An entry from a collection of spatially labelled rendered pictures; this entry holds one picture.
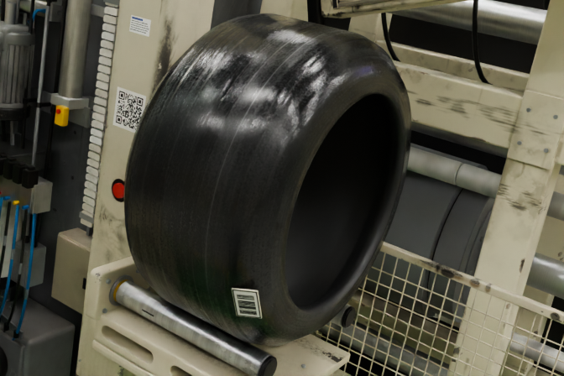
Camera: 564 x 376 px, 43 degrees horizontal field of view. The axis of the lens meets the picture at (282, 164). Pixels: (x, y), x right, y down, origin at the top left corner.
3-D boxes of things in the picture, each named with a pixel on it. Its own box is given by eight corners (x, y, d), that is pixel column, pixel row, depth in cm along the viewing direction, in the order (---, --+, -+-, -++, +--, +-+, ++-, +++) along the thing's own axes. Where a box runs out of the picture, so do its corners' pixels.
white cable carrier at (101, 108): (80, 222, 149) (106, -11, 136) (98, 217, 153) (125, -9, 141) (94, 229, 147) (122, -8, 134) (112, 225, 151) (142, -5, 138)
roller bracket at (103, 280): (83, 316, 133) (89, 268, 131) (217, 264, 166) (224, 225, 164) (96, 324, 132) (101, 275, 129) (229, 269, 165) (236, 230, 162)
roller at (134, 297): (109, 303, 134) (112, 281, 133) (127, 296, 138) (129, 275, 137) (259, 387, 117) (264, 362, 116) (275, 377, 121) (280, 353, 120)
